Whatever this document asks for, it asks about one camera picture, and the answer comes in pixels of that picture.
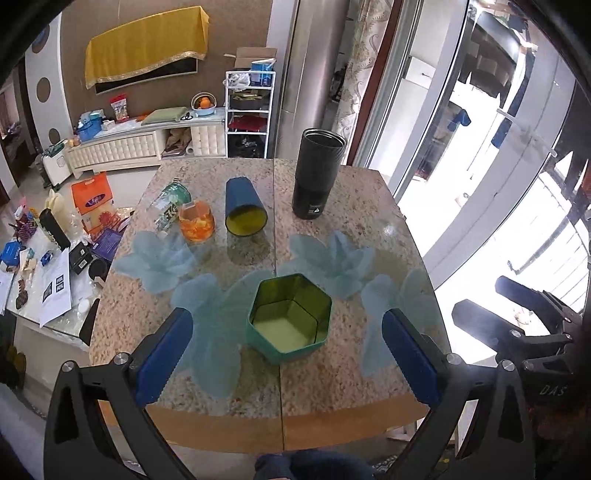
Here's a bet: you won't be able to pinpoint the orange bag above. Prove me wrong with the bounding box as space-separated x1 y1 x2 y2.
71 172 117 233

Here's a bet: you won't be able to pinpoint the blue basket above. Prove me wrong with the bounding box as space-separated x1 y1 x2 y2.
76 113 105 142

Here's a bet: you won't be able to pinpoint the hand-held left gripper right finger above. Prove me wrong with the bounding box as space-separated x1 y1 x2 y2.
381 308 541 480

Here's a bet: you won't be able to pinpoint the glass sliding door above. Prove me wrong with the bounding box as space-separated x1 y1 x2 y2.
353 0 589 367

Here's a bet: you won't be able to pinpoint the black television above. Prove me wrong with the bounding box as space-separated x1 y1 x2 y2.
95 56 199 96

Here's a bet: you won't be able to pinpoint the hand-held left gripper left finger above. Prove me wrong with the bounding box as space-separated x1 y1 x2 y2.
44 307 197 480

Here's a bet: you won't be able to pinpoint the black speaker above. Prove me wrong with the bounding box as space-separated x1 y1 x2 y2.
39 208 72 251

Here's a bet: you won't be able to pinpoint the white tufted cabinet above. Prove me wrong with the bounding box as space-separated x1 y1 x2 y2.
64 108 228 180

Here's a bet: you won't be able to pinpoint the person's leg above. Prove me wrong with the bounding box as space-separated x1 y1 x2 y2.
254 450 376 480

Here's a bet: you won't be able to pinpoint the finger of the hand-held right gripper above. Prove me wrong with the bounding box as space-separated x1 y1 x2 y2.
451 299 574 354
495 275 583 334

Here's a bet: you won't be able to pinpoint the white shelf rack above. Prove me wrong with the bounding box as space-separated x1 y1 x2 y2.
225 70 277 160

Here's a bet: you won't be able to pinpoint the yellow cloth cover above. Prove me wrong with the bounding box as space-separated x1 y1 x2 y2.
84 6 209 90

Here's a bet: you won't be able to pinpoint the glass coffee table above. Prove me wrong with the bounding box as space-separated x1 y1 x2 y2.
0 220 101 354

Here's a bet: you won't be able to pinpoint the white appliance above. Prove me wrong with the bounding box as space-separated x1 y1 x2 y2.
41 140 73 191

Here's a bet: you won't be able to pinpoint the silver refrigerator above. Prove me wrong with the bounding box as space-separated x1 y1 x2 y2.
276 0 350 160

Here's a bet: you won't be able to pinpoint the teal hexagonal tin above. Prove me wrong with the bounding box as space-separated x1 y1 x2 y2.
246 273 334 366

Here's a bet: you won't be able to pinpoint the blue box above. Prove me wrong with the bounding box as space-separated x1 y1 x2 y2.
250 60 277 88

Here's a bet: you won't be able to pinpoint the black tumbler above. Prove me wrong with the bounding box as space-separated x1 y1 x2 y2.
291 128 348 220

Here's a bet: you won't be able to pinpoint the bowl of oranges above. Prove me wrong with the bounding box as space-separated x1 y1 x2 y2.
191 92 217 116

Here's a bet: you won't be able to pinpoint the red snack bag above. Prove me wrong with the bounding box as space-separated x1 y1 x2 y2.
109 94 130 123

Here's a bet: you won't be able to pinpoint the white paper sheets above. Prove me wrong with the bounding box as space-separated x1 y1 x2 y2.
39 248 73 328

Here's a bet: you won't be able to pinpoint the blue cup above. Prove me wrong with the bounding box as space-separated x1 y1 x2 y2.
225 177 270 239

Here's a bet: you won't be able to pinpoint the cardboard box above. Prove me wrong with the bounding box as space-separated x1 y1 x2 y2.
225 46 278 73

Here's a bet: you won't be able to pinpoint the green cushion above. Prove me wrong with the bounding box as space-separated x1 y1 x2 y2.
140 106 188 127

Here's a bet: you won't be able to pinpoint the patterned curtain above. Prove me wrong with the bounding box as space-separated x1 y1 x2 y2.
331 0 394 139

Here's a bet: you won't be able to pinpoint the clear bottle with green label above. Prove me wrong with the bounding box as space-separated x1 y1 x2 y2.
148 181 193 237

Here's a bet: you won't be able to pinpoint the orange glass jar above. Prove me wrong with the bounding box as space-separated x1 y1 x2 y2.
178 200 216 242

